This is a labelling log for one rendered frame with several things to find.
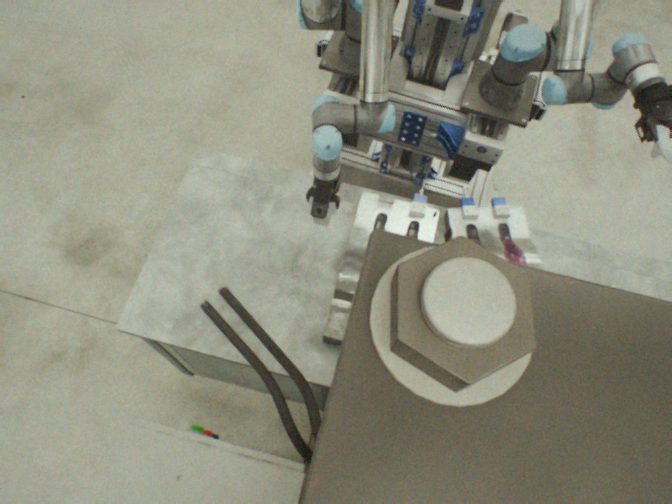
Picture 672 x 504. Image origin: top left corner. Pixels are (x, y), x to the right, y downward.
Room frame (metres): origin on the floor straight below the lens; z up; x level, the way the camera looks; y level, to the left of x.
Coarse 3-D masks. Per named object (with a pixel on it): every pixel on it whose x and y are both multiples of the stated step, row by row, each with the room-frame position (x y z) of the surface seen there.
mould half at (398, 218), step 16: (368, 208) 0.83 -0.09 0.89; (384, 208) 0.84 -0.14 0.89; (400, 208) 0.84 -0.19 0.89; (432, 208) 0.85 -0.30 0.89; (368, 224) 0.77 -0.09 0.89; (400, 224) 0.78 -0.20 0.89; (432, 224) 0.79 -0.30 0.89; (352, 240) 0.71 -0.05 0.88; (432, 240) 0.74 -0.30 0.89; (352, 256) 0.65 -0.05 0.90; (352, 272) 0.58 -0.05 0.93; (336, 288) 0.53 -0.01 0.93; (352, 288) 0.53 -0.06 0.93; (336, 304) 0.50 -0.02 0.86; (336, 320) 0.45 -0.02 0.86; (336, 336) 0.40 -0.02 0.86
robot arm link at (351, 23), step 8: (344, 0) 1.33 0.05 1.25; (352, 0) 1.32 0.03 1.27; (360, 0) 1.32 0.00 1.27; (344, 8) 1.31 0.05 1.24; (352, 8) 1.31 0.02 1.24; (360, 8) 1.30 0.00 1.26; (344, 16) 1.30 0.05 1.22; (352, 16) 1.30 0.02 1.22; (360, 16) 1.30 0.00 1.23; (344, 24) 1.29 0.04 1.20; (352, 24) 1.30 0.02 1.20; (360, 24) 1.30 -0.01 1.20; (352, 32) 1.31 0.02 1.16; (360, 32) 1.30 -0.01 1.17
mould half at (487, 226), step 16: (448, 208) 0.88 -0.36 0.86; (480, 208) 0.89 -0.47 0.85; (512, 208) 0.90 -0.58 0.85; (448, 224) 0.83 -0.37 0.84; (464, 224) 0.82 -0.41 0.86; (480, 224) 0.83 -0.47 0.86; (496, 224) 0.84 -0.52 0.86; (512, 224) 0.84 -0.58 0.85; (448, 240) 0.78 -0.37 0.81; (480, 240) 0.77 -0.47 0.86; (496, 240) 0.77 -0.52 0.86; (528, 240) 0.78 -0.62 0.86; (528, 256) 0.71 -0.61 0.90
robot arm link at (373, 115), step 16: (368, 0) 1.05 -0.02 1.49; (384, 0) 1.05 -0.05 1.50; (368, 16) 1.03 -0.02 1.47; (384, 16) 1.03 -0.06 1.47; (368, 32) 1.01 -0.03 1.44; (384, 32) 1.01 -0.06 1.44; (368, 48) 0.98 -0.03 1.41; (384, 48) 0.99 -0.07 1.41; (368, 64) 0.96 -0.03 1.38; (384, 64) 0.97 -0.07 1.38; (368, 80) 0.94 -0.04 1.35; (384, 80) 0.94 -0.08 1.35; (368, 96) 0.91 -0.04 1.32; (384, 96) 0.92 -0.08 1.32; (368, 112) 0.89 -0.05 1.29; (384, 112) 0.90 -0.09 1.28; (368, 128) 0.86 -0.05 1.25; (384, 128) 0.87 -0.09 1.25
